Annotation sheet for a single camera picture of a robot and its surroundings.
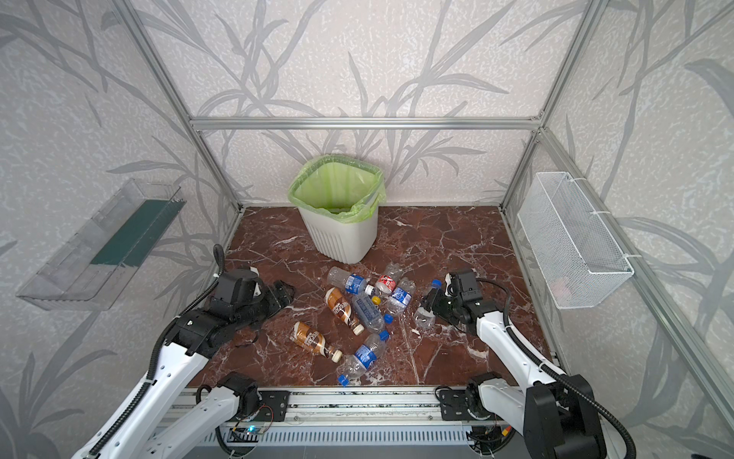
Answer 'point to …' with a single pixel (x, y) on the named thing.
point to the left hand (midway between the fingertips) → (292, 288)
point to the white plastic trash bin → (344, 241)
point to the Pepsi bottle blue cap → (425, 318)
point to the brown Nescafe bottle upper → (341, 307)
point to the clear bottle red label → (387, 283)
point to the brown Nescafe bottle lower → (314, 341)
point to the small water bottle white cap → (352, 283)
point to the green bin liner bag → (338, 188)
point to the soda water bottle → (368, 312)
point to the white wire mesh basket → (576, 258)
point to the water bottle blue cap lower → (362, 360)
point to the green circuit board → (249, 429)
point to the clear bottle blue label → (400, 296)
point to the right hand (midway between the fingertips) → (427, 295)
